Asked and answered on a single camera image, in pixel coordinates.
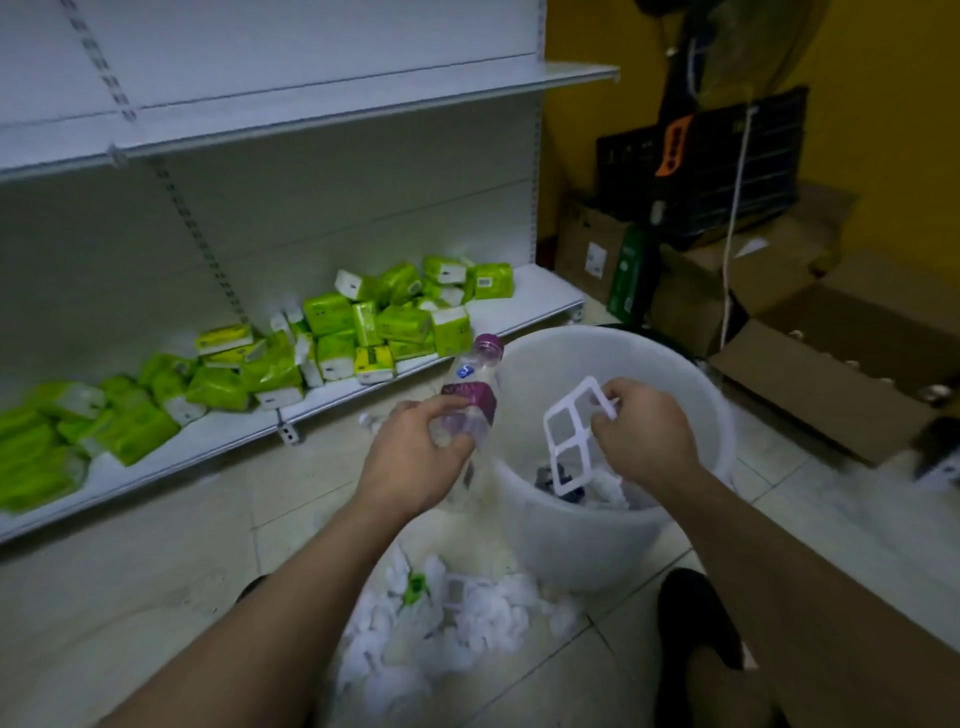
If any person's left hand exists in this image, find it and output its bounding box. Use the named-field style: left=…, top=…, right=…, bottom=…
left=352, top=396, right=478, bottom=524

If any person's right hand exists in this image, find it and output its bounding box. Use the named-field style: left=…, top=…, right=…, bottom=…
left=590, top=376, right=704, bottom=498

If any white plastic grid frame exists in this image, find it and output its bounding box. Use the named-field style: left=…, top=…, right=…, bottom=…
left=543, top=375, right=621, bottom=478

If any clear bottle with purple cap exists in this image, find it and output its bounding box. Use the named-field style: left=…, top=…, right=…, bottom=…
left=429, top=333, right=506, bottom=515

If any person's right forearm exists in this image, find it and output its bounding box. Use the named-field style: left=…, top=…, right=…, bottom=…
left=652, top=461, right=960, bottom=728

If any person's left forearm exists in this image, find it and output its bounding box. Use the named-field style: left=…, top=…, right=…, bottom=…
left=97, top=491, right=418, bottom=728

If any rubbish inside bin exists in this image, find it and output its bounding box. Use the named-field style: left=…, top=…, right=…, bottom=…
left=532, top=459, right=648, bottom=513

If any white plastic waste bin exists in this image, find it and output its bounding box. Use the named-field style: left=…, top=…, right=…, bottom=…
left=491, top=324, right=741, bottom=595

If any green carton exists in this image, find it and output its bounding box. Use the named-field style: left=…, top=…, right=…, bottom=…
left=606, top=223, right=651, bottom=326

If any pile of crumpled white tissues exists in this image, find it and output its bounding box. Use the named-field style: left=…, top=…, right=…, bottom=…
left=333, top=543, right=591, bottom=715

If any small cardboard box white label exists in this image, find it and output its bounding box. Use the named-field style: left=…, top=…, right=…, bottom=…
left=554, top=195, right=633, bottom=306

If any person's black right shoe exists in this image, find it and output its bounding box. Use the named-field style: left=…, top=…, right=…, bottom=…
left=654, top=567, right=748, bottom=728

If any large open cardboard box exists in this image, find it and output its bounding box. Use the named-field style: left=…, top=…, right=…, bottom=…
left=708, top=250, right=960, bottom=468

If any pile of green tissue packets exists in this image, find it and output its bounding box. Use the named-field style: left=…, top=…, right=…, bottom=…
left=0, top=255, right=517, bottom=516

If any person's right leg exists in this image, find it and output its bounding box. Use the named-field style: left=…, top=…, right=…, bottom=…
left=684, top=643, right=790, bottom=728

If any row of bottles in box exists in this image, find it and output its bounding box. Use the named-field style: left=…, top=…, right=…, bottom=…
left=783, top=327, right=957, bottom=406

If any black plastic crate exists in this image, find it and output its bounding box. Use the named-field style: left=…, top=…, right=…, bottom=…
left=595, top=85, right=810, bottom=250

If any white metal shelving unit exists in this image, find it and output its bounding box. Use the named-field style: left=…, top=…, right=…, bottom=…
left=0, top=0, right=622, bottom=546

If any white cord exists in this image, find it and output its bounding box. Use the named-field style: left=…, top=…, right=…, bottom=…
left=717, top=105, right=760, bottom=354

